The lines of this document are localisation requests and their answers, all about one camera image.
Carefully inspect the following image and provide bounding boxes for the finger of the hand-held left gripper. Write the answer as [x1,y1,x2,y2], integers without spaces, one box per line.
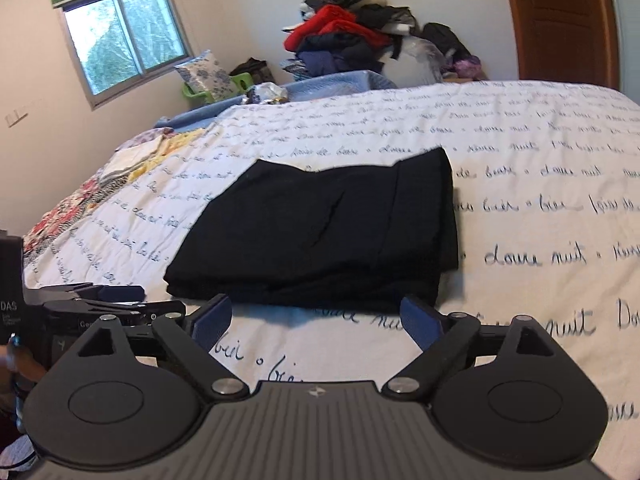
[23,283,147,306]
[43,299,188,330]

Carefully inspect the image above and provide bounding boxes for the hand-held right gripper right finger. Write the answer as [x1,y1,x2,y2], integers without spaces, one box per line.
[382,294,570,403]

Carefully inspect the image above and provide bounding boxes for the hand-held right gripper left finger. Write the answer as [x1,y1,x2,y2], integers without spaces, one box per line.
[74,294,251,403]

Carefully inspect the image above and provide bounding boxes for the black pants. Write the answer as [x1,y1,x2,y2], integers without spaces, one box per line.
[163,147,460,315]

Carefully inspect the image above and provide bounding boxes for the person's left hand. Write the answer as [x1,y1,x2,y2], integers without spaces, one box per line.
[0,344,47,386]

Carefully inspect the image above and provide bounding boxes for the colourful floral quilt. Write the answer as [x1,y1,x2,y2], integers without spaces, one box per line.
[22,127,209,267]

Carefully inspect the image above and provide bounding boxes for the folded white yellow cloth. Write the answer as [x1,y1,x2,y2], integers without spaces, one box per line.
[102,132,202,182]

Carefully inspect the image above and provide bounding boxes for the white script-printed bed cover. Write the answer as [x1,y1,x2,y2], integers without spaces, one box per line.
[22,79,640,480]

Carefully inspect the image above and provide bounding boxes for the blue floral pillow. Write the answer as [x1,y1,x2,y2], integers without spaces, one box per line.
[174,50,242,104]

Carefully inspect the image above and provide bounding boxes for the shiny crumpled wrapper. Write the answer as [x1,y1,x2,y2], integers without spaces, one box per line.
[242,82,290,106]

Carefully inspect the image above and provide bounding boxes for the green plastic basket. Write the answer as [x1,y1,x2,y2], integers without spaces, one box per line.
[181,72,254,107]

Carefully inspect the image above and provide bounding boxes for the sliding glass window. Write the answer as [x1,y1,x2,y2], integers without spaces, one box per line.
[59,0,195,109]

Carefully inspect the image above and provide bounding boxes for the blue quilted blanket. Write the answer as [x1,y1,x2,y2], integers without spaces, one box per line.
[152,70,399,130]

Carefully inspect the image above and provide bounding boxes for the dark bag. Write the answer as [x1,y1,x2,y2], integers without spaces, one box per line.
[229,57,277,86]

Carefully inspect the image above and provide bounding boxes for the grey plastic bag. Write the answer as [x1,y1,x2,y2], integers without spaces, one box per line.
[384,35,447,87]

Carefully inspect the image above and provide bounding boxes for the purple cloth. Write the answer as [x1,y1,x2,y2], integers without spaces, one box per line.
[452,57,484,79]

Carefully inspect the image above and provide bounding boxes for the black garment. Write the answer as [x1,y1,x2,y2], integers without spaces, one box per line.
[422,22,474,64]

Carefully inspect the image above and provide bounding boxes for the pile of assorted clothes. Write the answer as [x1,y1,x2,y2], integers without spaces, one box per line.
[282,0,422,79]

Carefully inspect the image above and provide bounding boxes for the brown wooden door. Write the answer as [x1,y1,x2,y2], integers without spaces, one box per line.
[499,0,622,90]

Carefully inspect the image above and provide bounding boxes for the frosted glass wardrobe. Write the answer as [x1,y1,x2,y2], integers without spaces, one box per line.
[606,0,640,97]

